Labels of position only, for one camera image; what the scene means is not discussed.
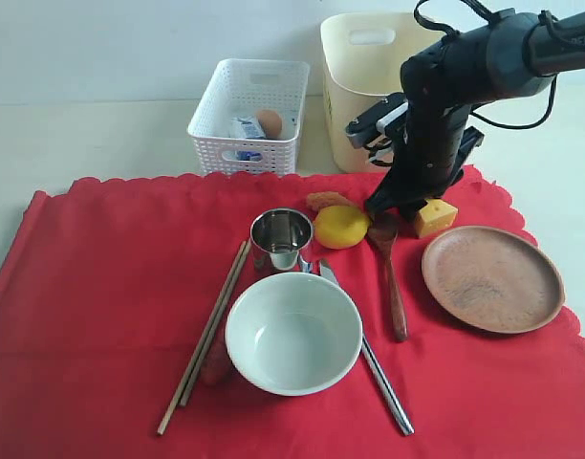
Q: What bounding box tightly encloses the yellow cheese wedge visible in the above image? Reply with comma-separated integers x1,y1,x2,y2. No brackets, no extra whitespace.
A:
413,199,458,238

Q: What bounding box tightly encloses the brown wooden plate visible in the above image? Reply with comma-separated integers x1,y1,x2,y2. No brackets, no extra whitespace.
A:
421,226,565,335

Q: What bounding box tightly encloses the blue white milk carton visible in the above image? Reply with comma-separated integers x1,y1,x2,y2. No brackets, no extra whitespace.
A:
228,116,267,162

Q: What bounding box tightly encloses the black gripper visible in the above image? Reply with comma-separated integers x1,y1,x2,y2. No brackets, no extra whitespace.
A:
364,102,471,224

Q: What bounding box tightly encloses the brown egg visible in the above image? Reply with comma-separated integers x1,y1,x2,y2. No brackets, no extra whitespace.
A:
255,109,283,140

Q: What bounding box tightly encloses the brown wooden spoon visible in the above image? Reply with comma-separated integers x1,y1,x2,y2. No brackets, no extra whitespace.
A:
367,212,408,342

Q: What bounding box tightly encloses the cream plastic bin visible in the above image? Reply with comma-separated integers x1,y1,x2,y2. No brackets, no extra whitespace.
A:
320,12,442,173

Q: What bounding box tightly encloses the wooden chopstick right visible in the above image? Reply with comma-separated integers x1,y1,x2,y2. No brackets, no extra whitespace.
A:
177,241,249,406

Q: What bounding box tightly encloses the breaded fried nugget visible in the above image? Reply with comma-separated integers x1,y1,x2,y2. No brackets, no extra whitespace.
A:
305,191,358,212

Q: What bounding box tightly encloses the wooden chopstick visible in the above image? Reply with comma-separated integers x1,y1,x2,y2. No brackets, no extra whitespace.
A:
157,240,250,436
177,241,249,406

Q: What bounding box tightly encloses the red scalloped table cloth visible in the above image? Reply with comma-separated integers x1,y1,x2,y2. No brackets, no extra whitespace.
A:
0,173,585,458

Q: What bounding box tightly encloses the stainless steel cup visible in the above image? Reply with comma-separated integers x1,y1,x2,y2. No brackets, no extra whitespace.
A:
249,208,314,275

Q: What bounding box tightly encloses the stainless steel knife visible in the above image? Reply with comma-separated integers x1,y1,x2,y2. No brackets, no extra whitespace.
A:
318,258,415,436

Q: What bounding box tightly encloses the yellow lemon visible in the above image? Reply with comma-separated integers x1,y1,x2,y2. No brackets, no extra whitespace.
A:
314,205,371,250

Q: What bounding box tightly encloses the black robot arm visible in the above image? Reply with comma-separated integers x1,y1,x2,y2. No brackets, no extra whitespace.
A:
346,1,585,218

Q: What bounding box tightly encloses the white perforated plastic basket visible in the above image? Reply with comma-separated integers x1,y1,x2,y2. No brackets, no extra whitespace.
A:
187,58,310,176

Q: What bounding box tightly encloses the white ceramic bowl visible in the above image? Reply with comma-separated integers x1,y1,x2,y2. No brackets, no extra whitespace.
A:
225,272,363,397

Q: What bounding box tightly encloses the wooden chopstick left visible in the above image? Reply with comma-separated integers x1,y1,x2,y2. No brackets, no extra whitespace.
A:
157,240,250,436

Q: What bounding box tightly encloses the red strawberry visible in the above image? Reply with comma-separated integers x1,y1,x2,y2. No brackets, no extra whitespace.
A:
200,340,232,385

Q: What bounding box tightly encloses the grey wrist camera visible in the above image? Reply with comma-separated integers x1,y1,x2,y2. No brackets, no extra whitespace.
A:
345,92,408,167

